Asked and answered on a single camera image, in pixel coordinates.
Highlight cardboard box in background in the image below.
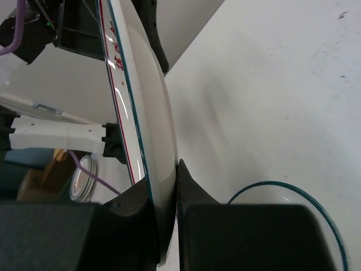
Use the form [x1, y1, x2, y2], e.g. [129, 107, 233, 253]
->
[16, 149, 76, 202]

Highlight orange sunburst pattern plate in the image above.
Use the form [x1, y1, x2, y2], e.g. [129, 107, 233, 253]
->
[96, 1, 178, 265]

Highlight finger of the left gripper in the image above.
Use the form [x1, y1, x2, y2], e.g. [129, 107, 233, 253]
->
[132, 0, 169, 74]

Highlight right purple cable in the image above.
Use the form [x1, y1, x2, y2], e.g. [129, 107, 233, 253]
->
[67, 150, 122, 195]

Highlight white green-rimmed plate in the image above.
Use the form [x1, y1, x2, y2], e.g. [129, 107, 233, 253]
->
[228, 181, 350, 270]

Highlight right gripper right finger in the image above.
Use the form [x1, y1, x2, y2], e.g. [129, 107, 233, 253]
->
[177, 161, 336, 270]

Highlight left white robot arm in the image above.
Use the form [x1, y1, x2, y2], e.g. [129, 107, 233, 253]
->
[1, 1, 177, 168]

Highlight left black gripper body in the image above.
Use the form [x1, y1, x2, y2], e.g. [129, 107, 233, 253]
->
[1, 0, 104, 64]

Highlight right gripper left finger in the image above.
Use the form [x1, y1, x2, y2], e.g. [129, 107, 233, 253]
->
[1, 180, 158, 270]

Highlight purple cable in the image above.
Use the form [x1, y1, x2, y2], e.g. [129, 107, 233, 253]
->
[0, 0, 28, 56]
[67, 150, 122, 195]

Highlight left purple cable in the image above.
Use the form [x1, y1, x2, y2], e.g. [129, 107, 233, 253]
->
[0, 0, 28, 56]

